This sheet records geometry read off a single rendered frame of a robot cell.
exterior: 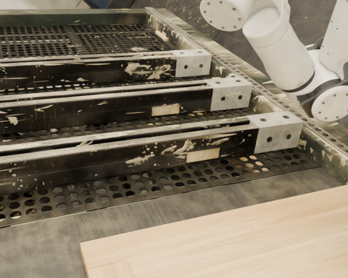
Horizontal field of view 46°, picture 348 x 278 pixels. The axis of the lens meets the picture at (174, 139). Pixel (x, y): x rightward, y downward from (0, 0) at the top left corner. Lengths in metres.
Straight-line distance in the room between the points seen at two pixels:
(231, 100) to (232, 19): 0.60
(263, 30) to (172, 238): 0.36
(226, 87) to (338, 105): 0.46
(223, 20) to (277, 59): 0.13
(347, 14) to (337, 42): 0.05
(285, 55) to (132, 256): 0.39
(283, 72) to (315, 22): 1.97
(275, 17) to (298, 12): 2.14
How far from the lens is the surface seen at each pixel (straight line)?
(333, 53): 0.71
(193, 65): 1.35
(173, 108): 1.08
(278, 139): 0.98
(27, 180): 0.80
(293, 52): 0.66
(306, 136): 1.01
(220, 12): 0.56
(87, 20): 1.88
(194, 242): 0.68
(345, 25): 0.68
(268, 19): 0.64
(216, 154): 0.91
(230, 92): 1.13
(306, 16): 2.71
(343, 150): 0.96
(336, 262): 0.73
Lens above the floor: 1.69
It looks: 37 degrees down
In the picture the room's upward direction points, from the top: 56 degrees counter-clockwise
